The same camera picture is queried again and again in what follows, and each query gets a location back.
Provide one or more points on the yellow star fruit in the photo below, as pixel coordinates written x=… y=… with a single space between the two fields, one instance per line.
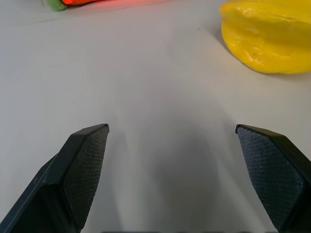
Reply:
x=267 y=36

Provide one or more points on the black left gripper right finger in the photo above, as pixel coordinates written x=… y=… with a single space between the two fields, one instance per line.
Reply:
x=274 y=174

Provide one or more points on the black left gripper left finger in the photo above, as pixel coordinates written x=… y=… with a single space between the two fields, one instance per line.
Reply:
x=73 y=174

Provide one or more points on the orange carrot with green top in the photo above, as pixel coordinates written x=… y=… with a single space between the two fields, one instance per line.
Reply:
x=63 y=3

